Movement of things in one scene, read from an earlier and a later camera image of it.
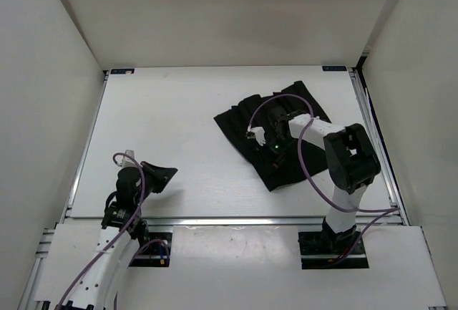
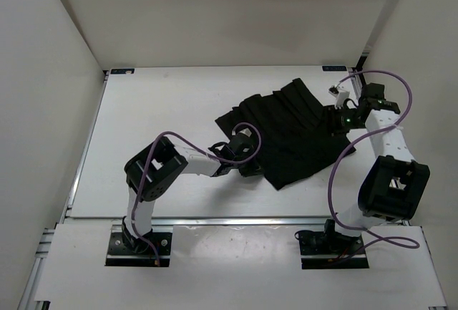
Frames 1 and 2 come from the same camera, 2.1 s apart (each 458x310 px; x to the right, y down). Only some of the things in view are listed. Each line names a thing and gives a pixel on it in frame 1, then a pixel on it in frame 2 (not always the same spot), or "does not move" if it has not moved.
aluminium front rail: x=91 y=220 does not move
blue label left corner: x=122 y=71 does not move
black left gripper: x=162 y=175 to x=252 y=169
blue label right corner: x=335 y=68 does not move
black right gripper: x=268 y=140 to x=330 y=120
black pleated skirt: x=257 y=128 does not move
